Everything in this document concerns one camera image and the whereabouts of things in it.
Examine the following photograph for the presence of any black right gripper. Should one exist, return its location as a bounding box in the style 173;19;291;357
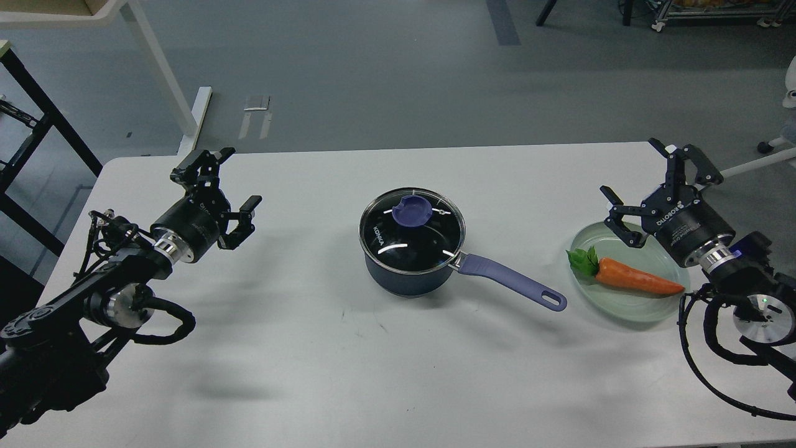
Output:
600;138;736;268

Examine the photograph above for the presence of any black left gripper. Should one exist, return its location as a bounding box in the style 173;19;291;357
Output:
150;147;262;263

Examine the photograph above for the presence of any glass pot lid purple knob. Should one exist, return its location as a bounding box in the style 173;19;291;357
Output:
359;187;466;275

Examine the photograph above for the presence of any dark blue saucepan purple handle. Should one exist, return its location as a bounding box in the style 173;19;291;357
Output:
361;188;568;312

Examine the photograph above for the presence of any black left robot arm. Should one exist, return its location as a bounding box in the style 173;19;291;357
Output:
1;147;262;436

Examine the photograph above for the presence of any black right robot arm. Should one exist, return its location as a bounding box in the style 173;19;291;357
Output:
600;138;794;421

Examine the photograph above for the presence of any orange toy carrot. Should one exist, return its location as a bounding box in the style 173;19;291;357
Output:
566;246;685;297

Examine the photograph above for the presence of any white chair base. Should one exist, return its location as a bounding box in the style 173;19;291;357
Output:
720;57;795;178

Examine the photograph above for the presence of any black metal rack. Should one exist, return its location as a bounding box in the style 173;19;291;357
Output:
1;40;103;256

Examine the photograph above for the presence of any metal wheeled cart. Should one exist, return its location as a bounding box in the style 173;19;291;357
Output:
647;1;794;33

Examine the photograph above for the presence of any white desk frame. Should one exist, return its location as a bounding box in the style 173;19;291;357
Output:
1;1;213;156

